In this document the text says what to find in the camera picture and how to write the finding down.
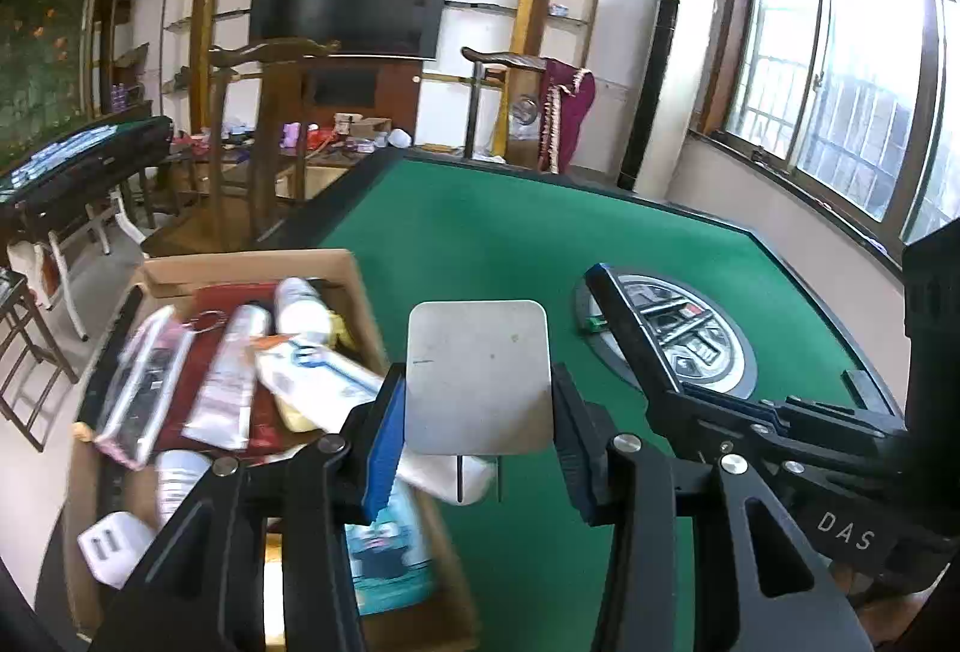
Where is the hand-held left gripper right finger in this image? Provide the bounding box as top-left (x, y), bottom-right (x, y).
top-left (551, 363), bottom-right (875, 652)

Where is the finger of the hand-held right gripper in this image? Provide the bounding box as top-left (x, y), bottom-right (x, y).
top-left (670, 389), bottom-right (910, 456)
top-left (645, 395), bottom-right (902, 501)

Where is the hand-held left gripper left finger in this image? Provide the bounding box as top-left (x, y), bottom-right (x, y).
top-left (90, 363), bottom-right (410, 652)

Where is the black stick purple cap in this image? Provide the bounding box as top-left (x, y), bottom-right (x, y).
top-left (583, 262), bottom-right (682, 399)

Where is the white rounded square box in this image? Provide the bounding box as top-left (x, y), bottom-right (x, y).
top-left (405, 299), bottom-right (556, 459)

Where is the long white silver packet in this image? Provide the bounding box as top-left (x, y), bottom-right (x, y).
top-left (181, 302), bottom-right (274, 452)

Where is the white bottle green label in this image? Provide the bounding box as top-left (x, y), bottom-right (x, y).
top-left (272, 277), bottom-right (332, 347)

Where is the cardboard box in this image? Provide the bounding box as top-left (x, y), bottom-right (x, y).
top-left (62, 248), bottom-right (482, 652)

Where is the person's right hand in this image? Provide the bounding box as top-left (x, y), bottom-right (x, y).
top-left (827, 562), bottom-right (940, 617)

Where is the black rectangular panel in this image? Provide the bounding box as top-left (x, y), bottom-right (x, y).
top-left (840, 369), bottom-right (899, 414)

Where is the white blue cartoon box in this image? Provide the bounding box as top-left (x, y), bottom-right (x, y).
top-left (346, 493), bottom-right (437, 617)

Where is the round table centre panel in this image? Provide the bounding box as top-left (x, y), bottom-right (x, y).
top-left (574, 273), bottom-right (758, 402)

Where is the long white packet blue print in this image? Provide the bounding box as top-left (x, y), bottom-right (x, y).
top-left (253, 331), bottom-right (502, 509)

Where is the red packet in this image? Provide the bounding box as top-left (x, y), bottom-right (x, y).
top-left (154, 281), bottom-right (365, 469)

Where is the pink edged blister pack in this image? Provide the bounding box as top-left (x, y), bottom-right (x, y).
top-left (92, 305), bottom-right (197, 471)

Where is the white USB charger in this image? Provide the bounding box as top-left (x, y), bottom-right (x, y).
top-left (76, 509), bottom-right (156, 591)

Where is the cluttered wooden cabinet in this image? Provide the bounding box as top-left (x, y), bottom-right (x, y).
top-left (166, 116), bottom-right (397, 203)

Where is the tall wooden chair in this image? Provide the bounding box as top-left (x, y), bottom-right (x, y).
top-left (141, 37), bottom-right (344, 257)

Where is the tower air conditioner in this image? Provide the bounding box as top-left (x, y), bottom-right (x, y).
top-left (615, 0), bottom-right (719, 201)

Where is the maroon fringed cloth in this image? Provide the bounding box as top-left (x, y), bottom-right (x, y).
top-left (537, 56), bottom-right (599, 175)

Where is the dark wooden stool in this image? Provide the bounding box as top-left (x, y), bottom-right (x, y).
top-left (0, 268), bottom-right (81, 452)

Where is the white keyboard stand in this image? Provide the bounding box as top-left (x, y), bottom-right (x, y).
top-left (28, 187), bottom-right (149, 343)

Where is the wooden chair with round medallion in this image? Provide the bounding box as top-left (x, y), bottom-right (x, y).
top-left (459, 44), bottom-right (550, 164)

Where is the black electronic keyboard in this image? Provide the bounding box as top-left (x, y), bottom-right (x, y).
top-left (0, 114), bottom-right (175, 237)

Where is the black television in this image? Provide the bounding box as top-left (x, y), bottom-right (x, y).
top-left (247, 0), bottom-right (455, 62)

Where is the window with brown frame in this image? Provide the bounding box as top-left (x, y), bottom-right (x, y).
top-left (709, 0), bottom-right (960, 252)

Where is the green wall poster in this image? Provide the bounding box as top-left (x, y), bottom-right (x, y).
top-left (0, 0), bottom-right (106, 169)

